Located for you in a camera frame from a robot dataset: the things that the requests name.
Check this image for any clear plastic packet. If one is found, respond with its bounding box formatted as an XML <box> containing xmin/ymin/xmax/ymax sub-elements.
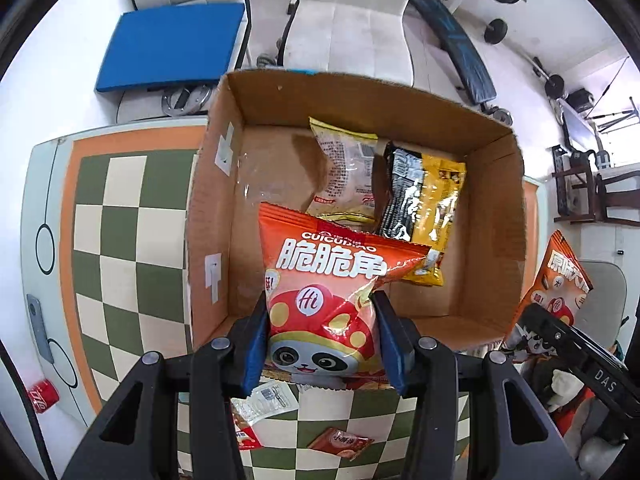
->
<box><xmin>231</xmin><ymin>379</ymin><xmax>298</xmax><ymax>421</ymax></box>

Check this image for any green checkered table mat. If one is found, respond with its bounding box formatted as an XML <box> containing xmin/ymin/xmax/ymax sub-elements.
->
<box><xmin>60</xmin><ymin>125</ymin><xmax>548</xmax><ymax>480</ymax></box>

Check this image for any dark weight bench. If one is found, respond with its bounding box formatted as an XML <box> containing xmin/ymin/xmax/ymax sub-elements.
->
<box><xmin>407</xmin><ymin>0</ymin><xmax>498</xmax><ymax>106</ymax></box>

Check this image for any cardboard box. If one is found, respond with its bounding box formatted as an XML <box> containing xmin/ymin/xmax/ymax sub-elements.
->
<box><xmin>185</xmin><ymin>69</ymin><xmax>526</xmax><ymax>356</ymax></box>

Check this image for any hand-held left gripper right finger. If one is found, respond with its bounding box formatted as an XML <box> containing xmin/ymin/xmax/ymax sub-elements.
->
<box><xmin>370</xmin><ymin>290</ymin><xmax>583</xmax><ymax>480</ymax></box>

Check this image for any person's right hand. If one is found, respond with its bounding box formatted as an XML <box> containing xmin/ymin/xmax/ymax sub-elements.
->
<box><xmin>547</xmin><ymin>369</ymin><xmax>586</xmax><ymax>411</ymax></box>

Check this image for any small red-brown snack packet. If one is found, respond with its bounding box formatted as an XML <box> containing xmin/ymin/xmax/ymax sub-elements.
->
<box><xmin>306</xmin><ymin>427</ymin><xmax>375</xmax><ymax>462</ymax></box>

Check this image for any black and yellow snack packet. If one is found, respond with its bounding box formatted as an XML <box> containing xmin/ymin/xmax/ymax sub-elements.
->
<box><xmin>377</xmin><ymin>141</ymin><xmax>467</xmax><ymax>287</ymax></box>

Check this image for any red soda can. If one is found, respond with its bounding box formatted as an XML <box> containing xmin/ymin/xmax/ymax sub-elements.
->
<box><xmin>27</xmin><ymin>380</ymin><xmax>60</xmax><ymax>413</ymax></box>

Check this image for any red and white snack packet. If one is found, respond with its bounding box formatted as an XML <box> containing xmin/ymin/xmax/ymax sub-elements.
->
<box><xmin>230</xmin><ymin>402</ymin><xmax>263</xmax><ymax>452</ymax></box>

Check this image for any beige snack packet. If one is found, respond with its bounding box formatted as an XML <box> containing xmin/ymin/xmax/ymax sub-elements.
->
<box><xmin>305</xmin><ymin>116</ymin><xmax>379</xmax><ymax>226</ymax></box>

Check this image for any barbell with black plates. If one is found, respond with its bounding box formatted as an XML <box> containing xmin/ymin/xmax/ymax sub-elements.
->
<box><xmin>532</xmin><ymin>55</ymin><xmax>566</xmax><ymax>98</ymax></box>

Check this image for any dark wooden chair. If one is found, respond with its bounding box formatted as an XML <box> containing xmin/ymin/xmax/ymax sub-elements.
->
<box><xmin>552</xmin><ymin>145</ymin><xmax>640</xmax><ymax>223</ymax></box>

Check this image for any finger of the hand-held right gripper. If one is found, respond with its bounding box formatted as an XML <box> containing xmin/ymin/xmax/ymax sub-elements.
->
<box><xmin>520</xmin><ymin>302</ymin><xmax>640</xmax><ymax>418</ymax></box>

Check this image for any black box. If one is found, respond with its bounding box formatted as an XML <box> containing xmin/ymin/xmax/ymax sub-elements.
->
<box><xmin>570</xmin><ymin>89</ymin><xmax>596</xmax><ymax>113</ymax></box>

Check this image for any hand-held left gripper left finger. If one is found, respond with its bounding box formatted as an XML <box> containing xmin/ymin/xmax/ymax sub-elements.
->
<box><xmin>60</xmin><ymin>290</ymin><xmax>271</xmax><ymax>480</ymax></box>

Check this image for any orange panda snack bag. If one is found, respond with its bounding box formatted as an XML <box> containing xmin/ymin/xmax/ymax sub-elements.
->
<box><xmin>257</xmin><ymin>201</ymin><xmax>432</xmax><ymax>392</ymax></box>

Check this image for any blue folder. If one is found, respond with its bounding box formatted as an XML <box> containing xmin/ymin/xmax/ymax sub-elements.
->
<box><xmin>95</xmin><ymin>2</ymin><xmax>247</xmax><ymax>93</ymax></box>

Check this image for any grey chair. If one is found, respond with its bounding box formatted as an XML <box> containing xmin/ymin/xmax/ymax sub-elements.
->
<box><xmin>575</xmin><ymin>260</ymin><xmax>640</xmax><ymax>356</ymax></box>

